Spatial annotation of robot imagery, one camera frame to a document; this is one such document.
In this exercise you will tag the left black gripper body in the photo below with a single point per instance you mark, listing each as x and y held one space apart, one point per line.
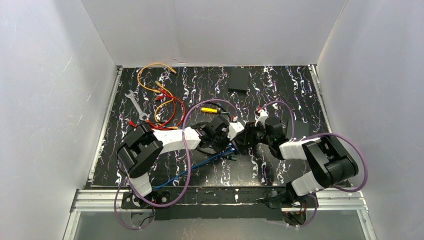
224 133

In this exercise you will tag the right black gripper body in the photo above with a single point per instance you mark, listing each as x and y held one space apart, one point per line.
251 133

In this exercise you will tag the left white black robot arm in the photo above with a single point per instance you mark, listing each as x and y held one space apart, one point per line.
142 146

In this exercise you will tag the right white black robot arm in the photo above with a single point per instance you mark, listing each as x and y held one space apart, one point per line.
329 161

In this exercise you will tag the black box at back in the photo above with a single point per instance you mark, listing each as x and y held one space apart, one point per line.
238 79

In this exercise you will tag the silver open-end wrench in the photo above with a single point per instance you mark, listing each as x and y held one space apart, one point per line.
141 114

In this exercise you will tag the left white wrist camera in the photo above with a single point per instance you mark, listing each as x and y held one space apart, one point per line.
235 128

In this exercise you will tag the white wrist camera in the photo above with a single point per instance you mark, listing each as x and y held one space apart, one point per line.
235 128
261 115

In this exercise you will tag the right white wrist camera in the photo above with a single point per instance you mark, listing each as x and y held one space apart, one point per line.
261 115

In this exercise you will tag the yellow handle screwdriver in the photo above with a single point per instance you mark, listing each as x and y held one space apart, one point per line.
213 111

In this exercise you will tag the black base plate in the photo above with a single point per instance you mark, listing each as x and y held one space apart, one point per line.
263 202

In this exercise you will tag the aluminium front rail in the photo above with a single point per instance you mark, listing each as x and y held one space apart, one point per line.
331 199

